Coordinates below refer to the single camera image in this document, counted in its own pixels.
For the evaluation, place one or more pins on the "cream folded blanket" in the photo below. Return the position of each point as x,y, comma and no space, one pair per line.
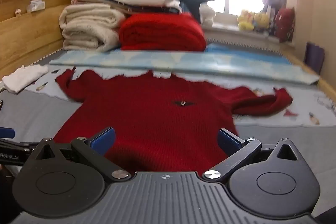
89,27

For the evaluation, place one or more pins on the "small figurine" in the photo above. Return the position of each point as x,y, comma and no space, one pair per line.
18,12

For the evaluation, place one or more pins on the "light blue patterned quilt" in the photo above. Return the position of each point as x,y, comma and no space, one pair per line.
183,61

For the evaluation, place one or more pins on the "red cushion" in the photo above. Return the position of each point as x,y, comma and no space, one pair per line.
284,24

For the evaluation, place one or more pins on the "clear tissue packet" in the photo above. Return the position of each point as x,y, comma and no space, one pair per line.
35,5

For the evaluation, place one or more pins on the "purple board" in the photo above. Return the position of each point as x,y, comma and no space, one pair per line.
314,57

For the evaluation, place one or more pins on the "white windowsill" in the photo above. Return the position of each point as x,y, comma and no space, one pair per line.
236,36

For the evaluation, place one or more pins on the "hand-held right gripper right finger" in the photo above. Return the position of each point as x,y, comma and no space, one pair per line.
227,140

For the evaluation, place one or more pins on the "red knit sweater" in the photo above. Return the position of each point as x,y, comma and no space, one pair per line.
147,129

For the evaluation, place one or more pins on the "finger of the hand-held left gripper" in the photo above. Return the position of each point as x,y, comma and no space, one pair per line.
6,132

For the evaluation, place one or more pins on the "wooden bed frame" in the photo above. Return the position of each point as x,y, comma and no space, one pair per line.
31,35

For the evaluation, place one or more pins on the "small white cloth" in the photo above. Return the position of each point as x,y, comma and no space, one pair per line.
22,78

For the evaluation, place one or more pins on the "white plush toy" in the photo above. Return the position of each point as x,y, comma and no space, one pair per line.
208,15

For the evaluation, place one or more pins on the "red folded blanket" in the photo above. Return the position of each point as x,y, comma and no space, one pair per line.
162,32

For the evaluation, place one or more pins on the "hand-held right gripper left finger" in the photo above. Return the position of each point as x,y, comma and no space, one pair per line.
103,139

